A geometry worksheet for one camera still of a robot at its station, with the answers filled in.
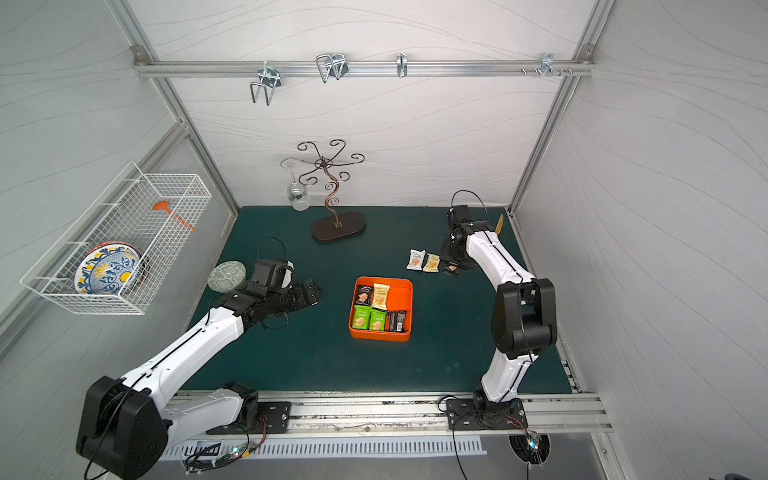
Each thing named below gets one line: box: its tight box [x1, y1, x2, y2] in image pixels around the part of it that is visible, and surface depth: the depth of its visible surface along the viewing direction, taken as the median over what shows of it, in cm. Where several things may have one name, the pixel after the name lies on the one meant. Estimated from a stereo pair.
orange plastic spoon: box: [152, 201, 198, 233], surface depth 80 cm
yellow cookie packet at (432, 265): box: [423, 253, 440, 273], surface depth 105 cm
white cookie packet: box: [406, 248, 426, 271], surface depth 106 cm
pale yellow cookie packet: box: [372, 283, 390, 310], surface depth 97 cm
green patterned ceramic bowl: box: [207, 260, 247, 293], surface depth 100 cm
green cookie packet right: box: [369, 308, 387, 331], surface depth 90 cm
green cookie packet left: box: [352, 305, 372, 330], surface depth 90 cm
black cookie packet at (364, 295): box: [355, 285, 373, 307], surface depth 94 cm
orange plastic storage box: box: [348, 277, 414, 343], surface depth 92 cm
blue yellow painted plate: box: [74, 240, 148, 295], surface depth 62 cm
